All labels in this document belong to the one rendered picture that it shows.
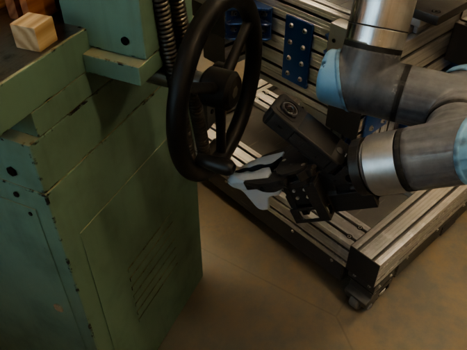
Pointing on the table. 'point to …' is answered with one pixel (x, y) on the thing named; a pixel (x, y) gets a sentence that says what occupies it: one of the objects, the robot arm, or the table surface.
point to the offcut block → (34, 32)
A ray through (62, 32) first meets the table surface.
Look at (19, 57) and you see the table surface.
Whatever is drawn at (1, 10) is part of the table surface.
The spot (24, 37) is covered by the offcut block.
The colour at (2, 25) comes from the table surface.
